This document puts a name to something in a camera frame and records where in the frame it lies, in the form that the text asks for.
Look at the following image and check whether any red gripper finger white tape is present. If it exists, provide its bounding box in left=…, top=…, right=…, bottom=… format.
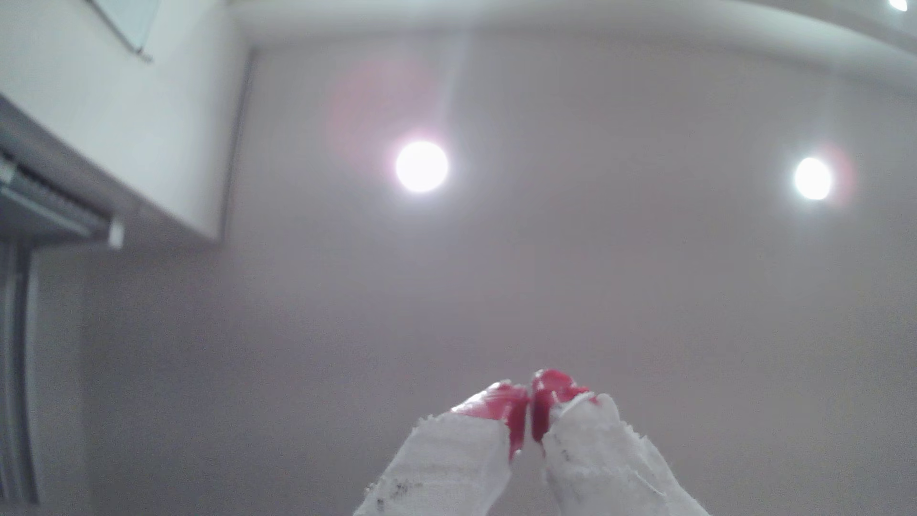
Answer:
left=353, top=380, right=531, bottom=516
left=531, top=368, right=710, bottom=516

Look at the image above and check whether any grey curtain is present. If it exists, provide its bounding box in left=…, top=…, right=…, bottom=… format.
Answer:
left=0, top=240, right=40, bottom=506

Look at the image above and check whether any grey curtain rail box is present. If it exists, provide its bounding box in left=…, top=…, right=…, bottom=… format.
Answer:
left=0, top=93, right=126, bottom=252

